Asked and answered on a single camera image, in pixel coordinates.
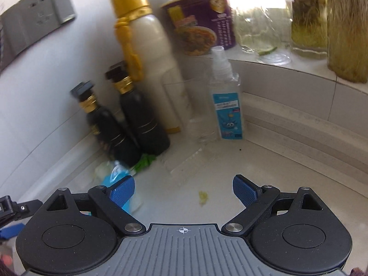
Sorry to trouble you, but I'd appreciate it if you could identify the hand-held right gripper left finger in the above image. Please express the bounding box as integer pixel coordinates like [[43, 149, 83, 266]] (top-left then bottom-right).
[[43, 175, 145, 235]]

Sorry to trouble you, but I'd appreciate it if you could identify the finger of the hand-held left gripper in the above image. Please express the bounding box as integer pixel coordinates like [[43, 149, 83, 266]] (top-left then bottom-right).
[[0, 224, 24, 240], [0, 195, 44, 226]]

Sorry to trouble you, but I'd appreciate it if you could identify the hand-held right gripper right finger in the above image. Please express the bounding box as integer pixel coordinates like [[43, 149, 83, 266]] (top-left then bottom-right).
[[221, 174, 326, 234]]

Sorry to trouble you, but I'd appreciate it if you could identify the blue plastic cup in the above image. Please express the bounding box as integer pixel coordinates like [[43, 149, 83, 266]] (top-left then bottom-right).
[[101, 161, 136, 216]]

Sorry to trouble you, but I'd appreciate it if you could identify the person's left hand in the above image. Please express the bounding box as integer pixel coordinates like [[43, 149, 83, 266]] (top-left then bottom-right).
[[0, 253, 14, 269]]

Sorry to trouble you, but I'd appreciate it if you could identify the green leaf scrap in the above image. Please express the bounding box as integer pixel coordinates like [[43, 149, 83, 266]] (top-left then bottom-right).
[[135, 153, 157, 173]]

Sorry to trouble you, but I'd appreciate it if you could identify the black bottle with gold collar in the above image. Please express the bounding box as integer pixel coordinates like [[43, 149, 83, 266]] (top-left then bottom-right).
[[70, 81, 142, 168], [105, 60, 171, 156]]

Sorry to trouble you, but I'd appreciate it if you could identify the clear spray bottle blue label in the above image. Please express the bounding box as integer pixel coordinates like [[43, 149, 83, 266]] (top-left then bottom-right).
[[207, 46, 248, 141]]

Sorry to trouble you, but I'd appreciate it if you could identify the clear drinking glass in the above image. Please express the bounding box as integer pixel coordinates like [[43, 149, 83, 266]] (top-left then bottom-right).
[[162, 77, 214, 143]]

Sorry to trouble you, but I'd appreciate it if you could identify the cream bottle with gold cap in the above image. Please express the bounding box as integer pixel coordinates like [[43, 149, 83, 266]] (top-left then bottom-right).
[[111, 0, 194, 134]]

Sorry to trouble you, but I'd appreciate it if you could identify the clear jar with water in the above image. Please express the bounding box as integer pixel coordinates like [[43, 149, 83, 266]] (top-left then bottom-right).
[[232, 0, 291, 65]]

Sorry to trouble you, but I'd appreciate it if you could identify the purple instant noodle cup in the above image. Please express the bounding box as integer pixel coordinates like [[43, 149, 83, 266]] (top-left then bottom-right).
[[160, 0, 238, 57]]

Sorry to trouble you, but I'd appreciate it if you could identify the grey wall socket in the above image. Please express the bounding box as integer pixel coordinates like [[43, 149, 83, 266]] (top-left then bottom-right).
[[0, 0, 77, 73]]

